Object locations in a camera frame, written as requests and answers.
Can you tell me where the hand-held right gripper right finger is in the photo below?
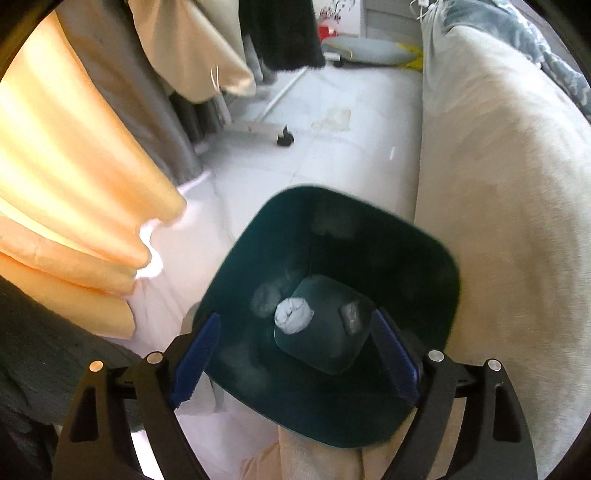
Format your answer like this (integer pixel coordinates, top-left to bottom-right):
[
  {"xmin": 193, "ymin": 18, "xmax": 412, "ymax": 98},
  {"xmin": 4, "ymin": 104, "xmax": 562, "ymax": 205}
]
[{"xmin": 370, "ymin": 308, "xmax": 539, "ymax": 480}]

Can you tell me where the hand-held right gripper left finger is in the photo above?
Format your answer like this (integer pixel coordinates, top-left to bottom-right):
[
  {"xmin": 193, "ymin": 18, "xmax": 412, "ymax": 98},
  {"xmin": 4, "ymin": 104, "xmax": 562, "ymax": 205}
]
[{"xmin": 52, "ymin": 312, "xmax": 221, "ymax": 480}]

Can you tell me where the dark green trash bin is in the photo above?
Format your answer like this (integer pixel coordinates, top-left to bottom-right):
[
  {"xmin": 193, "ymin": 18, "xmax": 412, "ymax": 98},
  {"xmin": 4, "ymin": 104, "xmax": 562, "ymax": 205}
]
[{"xmin": 191, "ymin": 184, "xmax": 461, "ymax": 449}]

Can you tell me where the white tissue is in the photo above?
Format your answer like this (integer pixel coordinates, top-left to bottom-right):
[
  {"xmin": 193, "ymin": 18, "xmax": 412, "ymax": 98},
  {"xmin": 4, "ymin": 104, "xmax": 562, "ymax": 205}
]
[{"xmin": 274, "ymin": 298, "xmax": 315, "ymax": 335}]

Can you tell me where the person's dark fuzzy clothing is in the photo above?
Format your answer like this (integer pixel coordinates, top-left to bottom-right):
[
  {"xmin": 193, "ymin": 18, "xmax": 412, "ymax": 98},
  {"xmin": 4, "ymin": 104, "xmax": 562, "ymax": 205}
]
[{"xmin": 0, "ymin": 277, "xmax": 144, "ymax": 480}]

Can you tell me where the orange curtain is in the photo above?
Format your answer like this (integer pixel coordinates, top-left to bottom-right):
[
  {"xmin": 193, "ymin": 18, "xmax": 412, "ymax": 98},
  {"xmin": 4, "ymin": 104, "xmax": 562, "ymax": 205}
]
[{"xmin": 0, "ymin": 9, "xmax": 188, "ymax": 340}]

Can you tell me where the grey curtain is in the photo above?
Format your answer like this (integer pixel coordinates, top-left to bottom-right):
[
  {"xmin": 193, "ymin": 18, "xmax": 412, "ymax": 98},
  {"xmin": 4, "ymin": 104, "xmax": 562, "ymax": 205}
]
[{"xmin": 55, "ymin": 0, "xmax": 208, "ymax": 185}]

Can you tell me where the yellow plastic bag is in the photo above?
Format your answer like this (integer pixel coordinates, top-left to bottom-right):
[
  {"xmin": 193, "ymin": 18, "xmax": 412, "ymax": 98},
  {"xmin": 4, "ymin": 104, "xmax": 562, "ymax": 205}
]
[{"xmin": 394, "ymin": 41, "xmax": 424, "ymax": 70}]

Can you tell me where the beige hanging cloth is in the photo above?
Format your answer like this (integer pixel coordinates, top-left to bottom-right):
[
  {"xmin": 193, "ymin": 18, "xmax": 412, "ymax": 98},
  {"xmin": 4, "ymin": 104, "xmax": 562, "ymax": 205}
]
[{"xmin": 127, "ymin": 0, "xmax": 257, "ymax": 104}]

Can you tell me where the black hanging garment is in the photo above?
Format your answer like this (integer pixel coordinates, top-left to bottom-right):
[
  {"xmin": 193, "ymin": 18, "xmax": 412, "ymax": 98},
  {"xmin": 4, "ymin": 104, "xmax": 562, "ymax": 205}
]
[{"xmin": 238, "ymin": 0, "xmax": 326, "ymax": 72}]

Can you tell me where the white door with floral sticker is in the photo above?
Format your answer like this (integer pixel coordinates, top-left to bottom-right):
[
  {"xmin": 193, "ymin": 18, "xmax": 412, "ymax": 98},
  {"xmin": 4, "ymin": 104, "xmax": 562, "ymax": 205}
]
[{"xmin": 314, "ymin": 0, "xmax": 365, "ymax": 38}]

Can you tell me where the blue patterned blanket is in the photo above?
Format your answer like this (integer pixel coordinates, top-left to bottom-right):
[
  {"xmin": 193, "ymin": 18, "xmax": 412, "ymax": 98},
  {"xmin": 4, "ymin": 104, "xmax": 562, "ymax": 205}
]
[{"xmin": 443, "ymin": 0, "xmax": 591, "ymax": 116}]

